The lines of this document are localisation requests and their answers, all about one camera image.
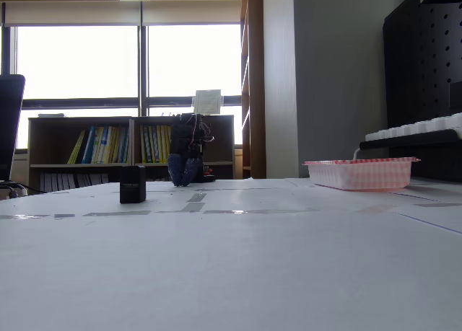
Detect black servo block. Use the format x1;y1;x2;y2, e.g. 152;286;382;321
119;164;147;205

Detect yellow and blue books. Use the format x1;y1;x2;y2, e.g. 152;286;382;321
139;124;173;164
67;125;130;165

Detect low wooden bookshelf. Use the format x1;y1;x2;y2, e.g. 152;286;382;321
27;115;235;193

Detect white paper sign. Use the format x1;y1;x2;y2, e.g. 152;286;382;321
192;89;224;115

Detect tall wooden shelf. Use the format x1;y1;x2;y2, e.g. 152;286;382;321
240;0;267;180

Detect beige roller blind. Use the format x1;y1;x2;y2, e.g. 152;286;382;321
3;1;141;27
141;1;242;25

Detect red checkered paper tray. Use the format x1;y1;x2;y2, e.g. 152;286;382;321
302;156;422;193

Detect dark computer monitor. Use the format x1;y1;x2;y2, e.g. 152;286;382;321
0;74;26;182

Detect white power strip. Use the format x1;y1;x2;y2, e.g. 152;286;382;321
364;112;462;143

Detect black desk shelf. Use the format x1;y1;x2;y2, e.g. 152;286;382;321
359;129;462;183

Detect black pegboard panel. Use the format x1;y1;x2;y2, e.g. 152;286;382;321
382;0;462;130

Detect dark monitor cables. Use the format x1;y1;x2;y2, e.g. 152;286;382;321
0;181;28;199

